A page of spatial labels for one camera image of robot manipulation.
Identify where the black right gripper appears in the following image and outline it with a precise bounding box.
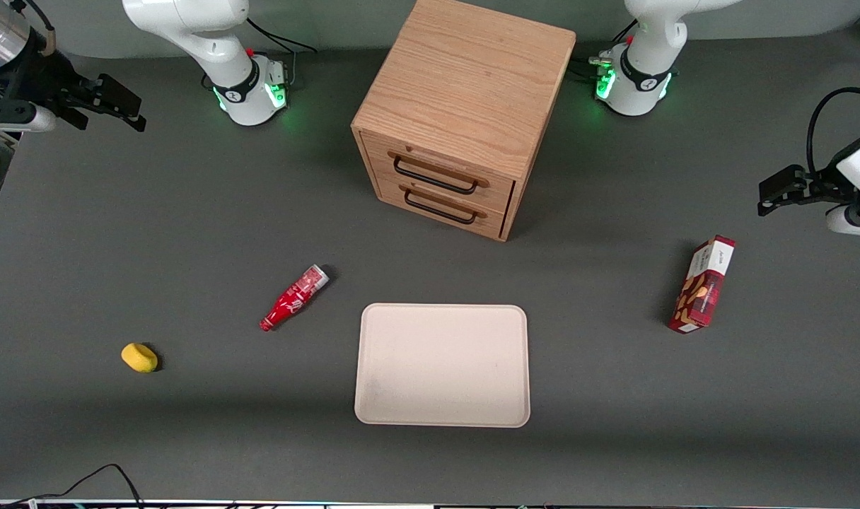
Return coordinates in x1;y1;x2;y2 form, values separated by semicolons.
0;48;148;133

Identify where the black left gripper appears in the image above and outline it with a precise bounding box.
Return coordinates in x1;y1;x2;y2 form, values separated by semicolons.
757;164;854;217

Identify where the red coke bottle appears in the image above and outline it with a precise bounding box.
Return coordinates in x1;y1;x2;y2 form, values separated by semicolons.
259;264;330;333

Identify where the beige rectangular tray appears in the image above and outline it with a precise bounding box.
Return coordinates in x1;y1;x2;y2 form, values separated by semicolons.
354;303;531;429

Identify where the red cookie box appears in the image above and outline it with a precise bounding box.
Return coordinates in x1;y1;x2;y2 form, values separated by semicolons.
668;235;737;335

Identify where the yellow sponge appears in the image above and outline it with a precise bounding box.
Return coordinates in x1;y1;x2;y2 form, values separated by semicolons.
121;343;160;374

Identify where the wooden drawer cabinet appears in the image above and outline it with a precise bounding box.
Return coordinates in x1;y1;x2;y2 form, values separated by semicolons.
351;0;577;243

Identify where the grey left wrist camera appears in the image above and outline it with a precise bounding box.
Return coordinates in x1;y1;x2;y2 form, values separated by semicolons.
825;203;860;239

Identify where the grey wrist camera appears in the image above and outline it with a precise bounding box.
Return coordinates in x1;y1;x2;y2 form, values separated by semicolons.
0;105;57;135
825;203;860;239

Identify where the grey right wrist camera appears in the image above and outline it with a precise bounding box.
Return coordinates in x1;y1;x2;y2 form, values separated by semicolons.
0;105;57;135

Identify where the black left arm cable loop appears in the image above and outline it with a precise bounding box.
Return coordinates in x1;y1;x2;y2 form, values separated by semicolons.
806;86;860;177

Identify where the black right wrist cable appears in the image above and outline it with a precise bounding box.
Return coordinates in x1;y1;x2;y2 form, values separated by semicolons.
11;0;57;57

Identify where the black right arm base cable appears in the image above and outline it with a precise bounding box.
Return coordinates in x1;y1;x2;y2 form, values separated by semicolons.
245;17;319;54

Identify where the black arm base cable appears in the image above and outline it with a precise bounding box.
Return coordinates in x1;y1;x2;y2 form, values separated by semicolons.
570;20;640;80
245;17;319;54

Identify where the black left arm base cable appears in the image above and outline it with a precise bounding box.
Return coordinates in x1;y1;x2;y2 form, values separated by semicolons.
570;20;640;80

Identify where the long black drawer handle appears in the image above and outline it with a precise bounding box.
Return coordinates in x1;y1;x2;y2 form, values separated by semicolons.
393;156;479;196

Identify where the wooden drawer with long handle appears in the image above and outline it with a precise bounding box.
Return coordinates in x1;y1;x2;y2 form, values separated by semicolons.
361;131;517;214

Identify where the wooden drawer with short handle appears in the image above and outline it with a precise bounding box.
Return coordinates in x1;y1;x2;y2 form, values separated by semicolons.
376;175;510;238

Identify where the short black drawer handle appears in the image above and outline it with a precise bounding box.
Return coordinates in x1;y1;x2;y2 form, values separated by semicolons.
403;189;479;226

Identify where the thin black table-edge cable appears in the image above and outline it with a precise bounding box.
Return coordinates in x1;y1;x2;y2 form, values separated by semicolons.
4;463;145;509

